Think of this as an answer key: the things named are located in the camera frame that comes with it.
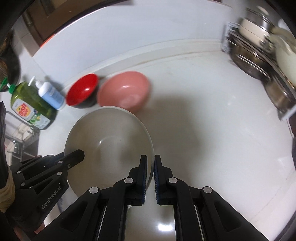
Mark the blue pump bottle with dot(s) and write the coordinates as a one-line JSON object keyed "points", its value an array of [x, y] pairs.
{"points": [[49, 93]]}

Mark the tall chrome kitchen faucet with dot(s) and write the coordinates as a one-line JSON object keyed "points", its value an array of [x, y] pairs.
{"points": [[16, 146]]}

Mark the pink bowl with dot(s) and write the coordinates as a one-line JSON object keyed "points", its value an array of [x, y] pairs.
{"points": [[128, 90]]}

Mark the white pot rack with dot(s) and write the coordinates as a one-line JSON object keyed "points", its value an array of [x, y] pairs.
{"points": [[232, 31]]}

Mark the steel pot lower right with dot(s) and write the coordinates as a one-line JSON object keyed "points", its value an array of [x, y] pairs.
{"points": [[278, 96]]}

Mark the cream ceramic teapot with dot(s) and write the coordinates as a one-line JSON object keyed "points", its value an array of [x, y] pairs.
{"points": [[284, 42]]}

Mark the dark wooden window frame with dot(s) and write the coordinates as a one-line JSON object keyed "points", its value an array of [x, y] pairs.
{"points": [[128, 24]]}

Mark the cream pot with steel lid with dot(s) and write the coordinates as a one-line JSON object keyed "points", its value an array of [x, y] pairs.
{"points": [[256, 27]]}

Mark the red black bowl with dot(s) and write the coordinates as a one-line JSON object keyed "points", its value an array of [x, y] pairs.
{"points": [[83, 92]]}

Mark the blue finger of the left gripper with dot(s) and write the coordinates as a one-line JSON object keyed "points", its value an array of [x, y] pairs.
{"points": [[38, 160], [62, 163]]}

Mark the steel pot upper left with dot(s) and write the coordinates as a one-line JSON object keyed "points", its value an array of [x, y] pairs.
{"points": [[249, 61]]}

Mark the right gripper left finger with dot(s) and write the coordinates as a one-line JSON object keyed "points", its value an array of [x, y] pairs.
{"points": [[137, 189]]}

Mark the person's left hand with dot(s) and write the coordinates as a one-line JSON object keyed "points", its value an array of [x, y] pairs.
{"points": [[7, 193]]}

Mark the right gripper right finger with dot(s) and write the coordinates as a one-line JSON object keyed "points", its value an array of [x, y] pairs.
{"points": [[165, 191]]}

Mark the green dish soap bottle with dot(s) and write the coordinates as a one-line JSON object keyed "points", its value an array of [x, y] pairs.
{"points": [[29, 106]]}

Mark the cream white bowl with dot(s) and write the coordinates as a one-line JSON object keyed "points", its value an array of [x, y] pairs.
{"points": [[113, 141]]}

